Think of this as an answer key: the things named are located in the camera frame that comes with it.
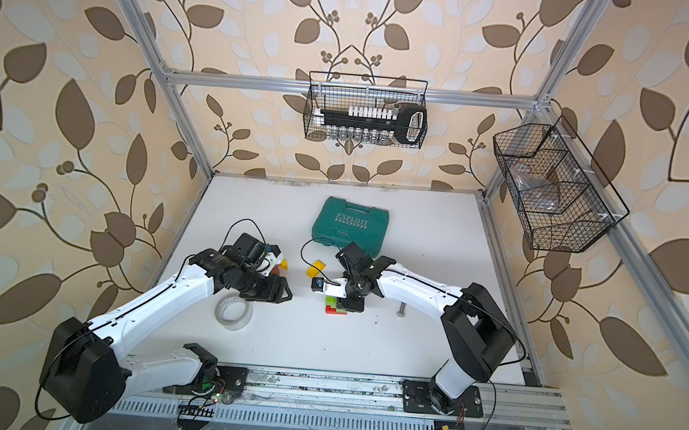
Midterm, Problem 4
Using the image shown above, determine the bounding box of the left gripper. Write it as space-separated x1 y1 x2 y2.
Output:
235 265 297 304

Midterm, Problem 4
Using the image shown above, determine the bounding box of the green lego brick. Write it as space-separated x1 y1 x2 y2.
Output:
325 296 338 311

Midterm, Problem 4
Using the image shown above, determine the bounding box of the red lego brick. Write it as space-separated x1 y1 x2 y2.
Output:
325 306 347 316

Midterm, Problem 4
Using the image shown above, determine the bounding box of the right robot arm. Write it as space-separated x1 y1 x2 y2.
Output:
320 243 518 403

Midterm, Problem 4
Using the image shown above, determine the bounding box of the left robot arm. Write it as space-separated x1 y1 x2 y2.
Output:
38 233 293 424

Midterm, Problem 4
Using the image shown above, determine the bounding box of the clear tape roll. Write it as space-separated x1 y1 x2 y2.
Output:
214 294 253 331

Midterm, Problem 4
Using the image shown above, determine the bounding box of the green tool case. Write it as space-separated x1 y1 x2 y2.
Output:
311 196 390 258

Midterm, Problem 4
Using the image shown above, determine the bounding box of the clear plastic bag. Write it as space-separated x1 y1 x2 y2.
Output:
510 163 561 214

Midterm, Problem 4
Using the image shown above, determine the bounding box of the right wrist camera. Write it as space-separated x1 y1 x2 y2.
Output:
311 276 347 299

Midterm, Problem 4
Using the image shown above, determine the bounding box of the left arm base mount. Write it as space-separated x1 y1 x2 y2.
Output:
162 365 249 404

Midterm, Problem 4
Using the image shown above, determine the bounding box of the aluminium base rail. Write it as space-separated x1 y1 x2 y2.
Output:
76 351 573 430

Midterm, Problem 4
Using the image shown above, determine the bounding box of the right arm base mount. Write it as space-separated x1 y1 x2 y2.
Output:
400 379 484 418

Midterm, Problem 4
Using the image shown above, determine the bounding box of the black socket set rail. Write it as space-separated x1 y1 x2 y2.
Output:
311 102 428 146

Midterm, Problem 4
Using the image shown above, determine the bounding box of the back wire basket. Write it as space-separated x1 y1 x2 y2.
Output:
303 71 429 149

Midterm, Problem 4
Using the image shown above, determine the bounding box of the wire basket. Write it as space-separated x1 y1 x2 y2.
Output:
303 71 429 149
493 116 630 253

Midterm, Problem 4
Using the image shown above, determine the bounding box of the right wire basket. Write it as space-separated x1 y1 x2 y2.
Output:
493 116 630 253

